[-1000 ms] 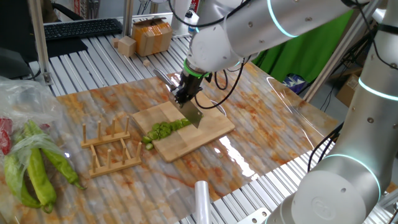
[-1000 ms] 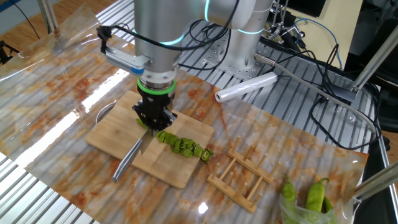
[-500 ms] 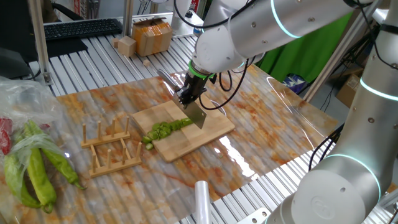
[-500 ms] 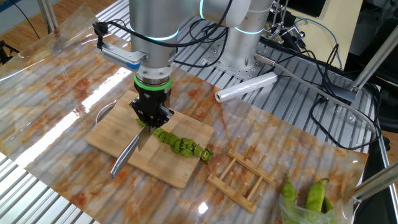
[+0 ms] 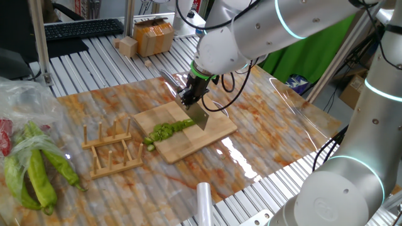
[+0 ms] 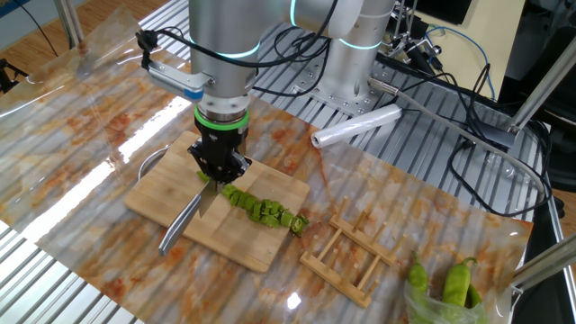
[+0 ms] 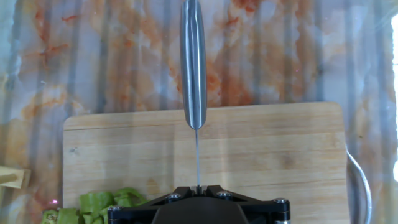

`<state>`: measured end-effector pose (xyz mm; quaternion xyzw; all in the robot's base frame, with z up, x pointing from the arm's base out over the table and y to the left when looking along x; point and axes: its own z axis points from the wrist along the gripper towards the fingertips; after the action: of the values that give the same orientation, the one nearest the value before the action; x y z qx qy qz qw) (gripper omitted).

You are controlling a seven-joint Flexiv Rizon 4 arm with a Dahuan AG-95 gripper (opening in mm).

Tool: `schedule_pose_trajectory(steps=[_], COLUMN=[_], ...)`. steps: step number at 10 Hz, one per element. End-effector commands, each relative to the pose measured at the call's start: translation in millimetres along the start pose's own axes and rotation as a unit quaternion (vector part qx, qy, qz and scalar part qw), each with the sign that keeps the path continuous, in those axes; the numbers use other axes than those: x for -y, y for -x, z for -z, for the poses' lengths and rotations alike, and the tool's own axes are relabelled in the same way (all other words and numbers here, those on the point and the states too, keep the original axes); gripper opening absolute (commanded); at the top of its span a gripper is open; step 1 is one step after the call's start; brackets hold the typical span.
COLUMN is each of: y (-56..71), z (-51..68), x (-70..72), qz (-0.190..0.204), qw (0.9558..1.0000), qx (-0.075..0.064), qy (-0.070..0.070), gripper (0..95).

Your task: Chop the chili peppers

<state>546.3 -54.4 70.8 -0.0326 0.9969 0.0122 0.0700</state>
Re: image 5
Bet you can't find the white plastic film roll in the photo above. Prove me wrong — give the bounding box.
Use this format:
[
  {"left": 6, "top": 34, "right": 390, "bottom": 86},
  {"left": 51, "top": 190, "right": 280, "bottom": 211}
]
[{"left": 196, "top": 181, "right": 214, "bottom": 226}]

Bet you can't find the taped cardboard box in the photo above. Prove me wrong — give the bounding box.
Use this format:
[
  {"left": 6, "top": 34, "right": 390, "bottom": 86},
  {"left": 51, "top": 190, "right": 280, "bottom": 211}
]
[{"left": 132, "top": 17, "right": 175, "bottom": 58}]

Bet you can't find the black computer monitor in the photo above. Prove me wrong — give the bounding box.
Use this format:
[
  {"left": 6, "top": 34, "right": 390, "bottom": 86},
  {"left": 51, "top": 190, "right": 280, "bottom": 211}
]
[{"left": 0, "top": 0, "right": 41, "bottom": 63}]

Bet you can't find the wooden cutting board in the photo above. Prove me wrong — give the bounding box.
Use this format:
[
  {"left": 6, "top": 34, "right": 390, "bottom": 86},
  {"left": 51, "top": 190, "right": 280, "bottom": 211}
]
[{"left": 133, "top": 95, "right": 238, "bottom": 164}]

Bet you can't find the short black looped cable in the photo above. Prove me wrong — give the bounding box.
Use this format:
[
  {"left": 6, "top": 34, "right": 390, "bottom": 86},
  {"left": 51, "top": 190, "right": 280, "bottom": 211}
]
[{"left": 221, "top": 72, "right": 236, "bottom": 94}]

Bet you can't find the wooden peg rack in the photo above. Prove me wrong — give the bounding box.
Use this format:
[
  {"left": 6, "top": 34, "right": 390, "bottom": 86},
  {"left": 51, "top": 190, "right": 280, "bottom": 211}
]
[{"left": 81, "top": 117, "right": 144, "bottom": 180}]

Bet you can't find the green cloth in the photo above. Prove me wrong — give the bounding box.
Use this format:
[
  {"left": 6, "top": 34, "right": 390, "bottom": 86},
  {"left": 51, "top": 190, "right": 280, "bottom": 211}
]
[{"left": 260, "top": 14, "right": 356, "bottom": 85}]

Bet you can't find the grey tripod mounted device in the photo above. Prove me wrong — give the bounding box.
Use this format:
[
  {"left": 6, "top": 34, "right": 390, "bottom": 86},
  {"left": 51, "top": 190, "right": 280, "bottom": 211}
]
[{"left": 375, "top": 8, "right": 395, "bottom": 28}]

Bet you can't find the steel cleaver knife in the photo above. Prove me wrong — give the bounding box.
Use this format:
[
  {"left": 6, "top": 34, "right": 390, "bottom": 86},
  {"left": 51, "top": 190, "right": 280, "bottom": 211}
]
[{"left": 159, "top": 69, "right": 210, "bottom": 131}]

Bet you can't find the blue white patterned bag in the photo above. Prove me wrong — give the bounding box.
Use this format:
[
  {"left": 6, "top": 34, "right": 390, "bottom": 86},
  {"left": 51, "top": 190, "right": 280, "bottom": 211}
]
[{"left": 285, "top": 74, "right": 310, "bottom": 95}]

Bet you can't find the white flat panel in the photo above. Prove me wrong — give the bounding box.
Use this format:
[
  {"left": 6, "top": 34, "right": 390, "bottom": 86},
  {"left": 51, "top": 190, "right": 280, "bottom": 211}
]
[{"left": 172, "top": 14, "right": 207, "bottom": 38}]

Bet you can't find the marble pattern plastic mat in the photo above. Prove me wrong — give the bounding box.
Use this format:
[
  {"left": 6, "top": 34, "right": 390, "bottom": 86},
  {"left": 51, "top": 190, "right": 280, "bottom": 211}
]
[{"left": 0, "top": 58, "right": 342, "bottom": 226}]

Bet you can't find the open cardboard box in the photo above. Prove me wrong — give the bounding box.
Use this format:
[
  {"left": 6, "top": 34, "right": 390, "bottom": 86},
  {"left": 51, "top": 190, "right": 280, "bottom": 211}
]
[{"left": 338, "top": 67, "right": 368, "bottom": 109}]

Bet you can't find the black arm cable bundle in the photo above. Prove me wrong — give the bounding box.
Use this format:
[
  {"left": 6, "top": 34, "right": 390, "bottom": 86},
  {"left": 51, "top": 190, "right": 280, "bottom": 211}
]
[{"left": 312, "top": 125, "right": 349, "bottom": 172}]

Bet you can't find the black tripod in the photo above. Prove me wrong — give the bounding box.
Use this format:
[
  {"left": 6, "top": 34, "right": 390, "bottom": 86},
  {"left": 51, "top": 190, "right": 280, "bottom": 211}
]
[{"left": 344, "top": 24, "right": 386, "bottom": 110}]

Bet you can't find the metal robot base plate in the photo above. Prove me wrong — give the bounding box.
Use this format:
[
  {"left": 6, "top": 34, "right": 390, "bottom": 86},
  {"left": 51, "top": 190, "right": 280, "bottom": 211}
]
[{"left": 238, "top": 209, "right": 274, "bottom": 226}]

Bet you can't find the long black gripper cable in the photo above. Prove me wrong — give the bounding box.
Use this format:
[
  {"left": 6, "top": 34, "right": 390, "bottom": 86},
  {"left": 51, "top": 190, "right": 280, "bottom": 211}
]
[{"left": 200, "top": 58, "right": 259, "bottom": 113}]

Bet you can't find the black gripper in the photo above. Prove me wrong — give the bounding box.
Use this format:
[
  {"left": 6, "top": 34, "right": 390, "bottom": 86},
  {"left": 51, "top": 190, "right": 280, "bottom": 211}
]
[{"left": 178, "top": 77, "right": 212, "bottom": 110}]

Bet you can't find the cut chili end chunk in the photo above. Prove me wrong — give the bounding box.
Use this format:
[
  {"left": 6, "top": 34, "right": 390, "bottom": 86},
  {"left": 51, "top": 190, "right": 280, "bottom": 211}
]
[{"left": 160, "top": 122, "right": 174, "bottom": 139}]

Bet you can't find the dark grey rounded object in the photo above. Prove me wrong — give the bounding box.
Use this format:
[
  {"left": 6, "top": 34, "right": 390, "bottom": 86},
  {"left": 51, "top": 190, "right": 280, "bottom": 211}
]
[{"left": 0, "top": 47, "right": 34, "bottom": 81}]

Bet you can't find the clear plastic bag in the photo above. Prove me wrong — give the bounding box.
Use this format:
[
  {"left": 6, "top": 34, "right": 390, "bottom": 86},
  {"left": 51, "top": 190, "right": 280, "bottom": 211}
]
[{"left": 0, "top": 76, "right": 87, "bottom": 225}]

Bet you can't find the whole green chili pepper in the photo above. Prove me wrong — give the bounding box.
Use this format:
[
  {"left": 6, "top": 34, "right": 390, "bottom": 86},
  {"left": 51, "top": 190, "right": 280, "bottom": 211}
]
[
  {"left": 23, "top": 122, "right": 58, "bottom": 217},
  {"left": 3, "top": 155, "right": 43, "bottom": 211},
  {"left": 41, "top": 149, "right": 88, "bottom": 192}
]

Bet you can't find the white plastic container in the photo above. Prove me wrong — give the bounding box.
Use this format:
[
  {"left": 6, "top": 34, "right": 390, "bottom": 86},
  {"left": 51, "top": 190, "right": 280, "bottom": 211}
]
[{"left": 174, "top": 0, "right": 194, "bottom": 21}]

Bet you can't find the black camera cable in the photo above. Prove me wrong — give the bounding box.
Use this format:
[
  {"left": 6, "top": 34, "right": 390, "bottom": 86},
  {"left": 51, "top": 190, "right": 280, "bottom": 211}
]
[{"left": 175, "top": 0, "right": 261, "bottom": 31}]

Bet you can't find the large wooden cube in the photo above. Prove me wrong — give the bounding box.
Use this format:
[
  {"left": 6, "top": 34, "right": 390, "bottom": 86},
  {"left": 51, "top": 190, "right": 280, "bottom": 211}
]
[{"left": 118, "top": 36, "right": 139, "bottom": 58}]

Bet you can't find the black computer keyboard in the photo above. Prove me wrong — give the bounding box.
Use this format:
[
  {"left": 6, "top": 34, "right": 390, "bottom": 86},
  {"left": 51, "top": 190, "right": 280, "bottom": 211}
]
[{"left": 43, "top": 18, "right": 125, "bottom": 41}]

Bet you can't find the aluminium frame post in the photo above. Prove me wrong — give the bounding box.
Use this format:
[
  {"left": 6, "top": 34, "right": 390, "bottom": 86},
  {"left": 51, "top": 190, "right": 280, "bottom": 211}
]
[
  {"left": 123, "top": 0, "right": 136, "bottom": 38},
  {"left": 306, "top": 9, "right": 376, "bottom": 104},
  {"left": 28, "top": 0, "right": 54, "bottom": 87}
]

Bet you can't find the black flat pad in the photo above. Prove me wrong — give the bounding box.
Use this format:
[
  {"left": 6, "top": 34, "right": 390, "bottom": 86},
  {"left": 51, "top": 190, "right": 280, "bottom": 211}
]
[{"left": 45, "top": 37, "right": 90, "bottom": 60}]

